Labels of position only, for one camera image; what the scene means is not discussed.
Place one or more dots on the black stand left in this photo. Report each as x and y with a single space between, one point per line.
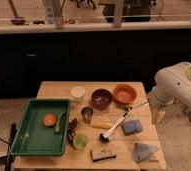
9 158

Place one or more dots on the blue sponge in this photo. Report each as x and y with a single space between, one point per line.
131 127

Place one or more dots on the small metal cup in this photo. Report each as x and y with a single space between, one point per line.
87 113

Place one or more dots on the grey-blue cloth towel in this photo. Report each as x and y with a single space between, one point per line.
142 152

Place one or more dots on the white paper cup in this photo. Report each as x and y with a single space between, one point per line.
78 93

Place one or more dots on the dark purple bowl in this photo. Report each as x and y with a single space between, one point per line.
101 99

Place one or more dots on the orange bowl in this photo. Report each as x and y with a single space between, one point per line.
124 94

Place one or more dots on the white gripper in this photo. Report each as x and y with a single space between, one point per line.
158 112

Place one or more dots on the green cucumber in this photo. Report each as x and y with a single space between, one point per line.
57 126

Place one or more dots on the orange round fruit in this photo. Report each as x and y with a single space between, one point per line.
49 119

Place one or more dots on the green plastic tray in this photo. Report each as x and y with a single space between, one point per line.
33 138

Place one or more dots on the wooden block with handle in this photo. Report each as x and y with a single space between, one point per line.
102 154

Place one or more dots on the wooden table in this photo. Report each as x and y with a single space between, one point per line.
119 143

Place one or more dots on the small green cup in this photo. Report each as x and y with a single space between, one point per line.
80 141

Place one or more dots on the yellow sponge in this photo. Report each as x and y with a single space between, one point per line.
102 123

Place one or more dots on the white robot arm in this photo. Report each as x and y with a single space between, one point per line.
172 83

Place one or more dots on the dark red grapes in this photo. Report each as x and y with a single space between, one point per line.
71 132

